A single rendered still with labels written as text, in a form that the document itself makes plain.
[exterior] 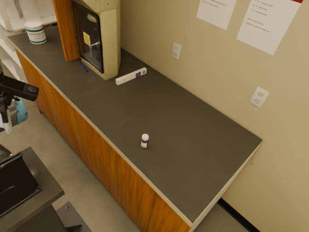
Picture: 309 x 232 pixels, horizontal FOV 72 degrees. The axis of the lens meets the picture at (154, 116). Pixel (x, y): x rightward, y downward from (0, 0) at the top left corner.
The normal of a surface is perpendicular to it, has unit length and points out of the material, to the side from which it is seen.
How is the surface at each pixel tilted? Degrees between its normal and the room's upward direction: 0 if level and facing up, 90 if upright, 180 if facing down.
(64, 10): 90
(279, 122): 90
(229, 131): 0
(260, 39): 90
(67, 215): 0
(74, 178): 0
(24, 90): 34
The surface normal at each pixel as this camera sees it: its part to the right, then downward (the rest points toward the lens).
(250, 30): -0.71, 0.44
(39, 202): 0.11, -0.70
